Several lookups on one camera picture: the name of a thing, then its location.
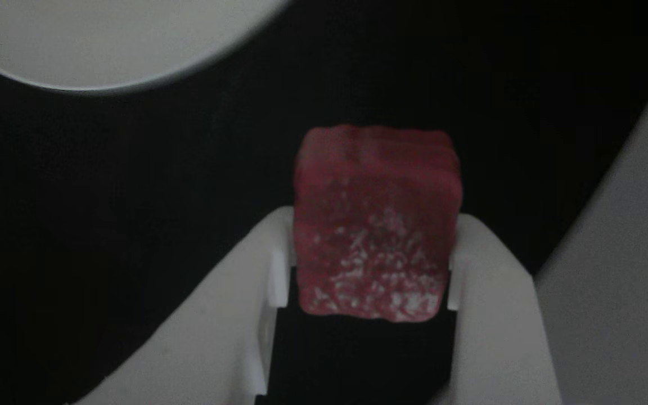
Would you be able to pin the brown cube toy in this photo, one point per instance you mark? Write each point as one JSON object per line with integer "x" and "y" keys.
{"x": 377, "y": 225}

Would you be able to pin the black desk mat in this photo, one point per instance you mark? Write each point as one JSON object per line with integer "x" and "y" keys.
{"x": 104, "y": 197}

